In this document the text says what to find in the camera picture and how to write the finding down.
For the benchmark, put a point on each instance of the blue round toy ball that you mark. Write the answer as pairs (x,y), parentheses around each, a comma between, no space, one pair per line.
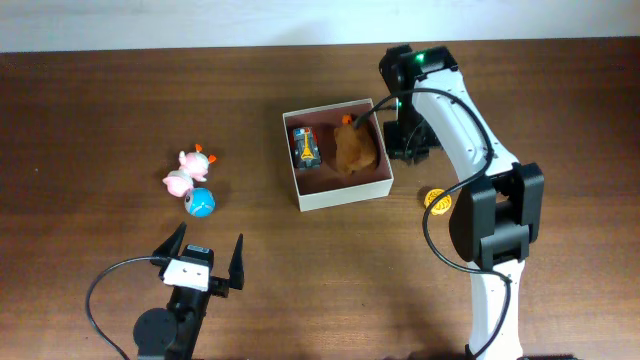
(199,202)

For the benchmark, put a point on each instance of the white cardboard box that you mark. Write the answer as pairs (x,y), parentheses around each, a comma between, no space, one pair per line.
(324,186)

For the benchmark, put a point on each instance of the brown plush toy with orange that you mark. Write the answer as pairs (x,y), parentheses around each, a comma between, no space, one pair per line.
(355,147)

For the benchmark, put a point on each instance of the pink white toy figure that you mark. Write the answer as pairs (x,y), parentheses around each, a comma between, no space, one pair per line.
(193,167)

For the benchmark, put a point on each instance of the red grey toy truck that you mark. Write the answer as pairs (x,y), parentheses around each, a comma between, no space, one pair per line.
(305,149)

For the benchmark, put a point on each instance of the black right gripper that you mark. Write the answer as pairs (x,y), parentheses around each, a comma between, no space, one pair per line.
(409,138)

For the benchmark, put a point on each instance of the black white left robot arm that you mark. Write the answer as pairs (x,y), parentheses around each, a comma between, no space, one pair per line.
(171,332)

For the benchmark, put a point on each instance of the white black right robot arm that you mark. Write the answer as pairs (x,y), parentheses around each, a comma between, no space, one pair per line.
(497,213)

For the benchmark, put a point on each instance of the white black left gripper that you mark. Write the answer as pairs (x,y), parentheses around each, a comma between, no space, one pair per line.
(218,285)

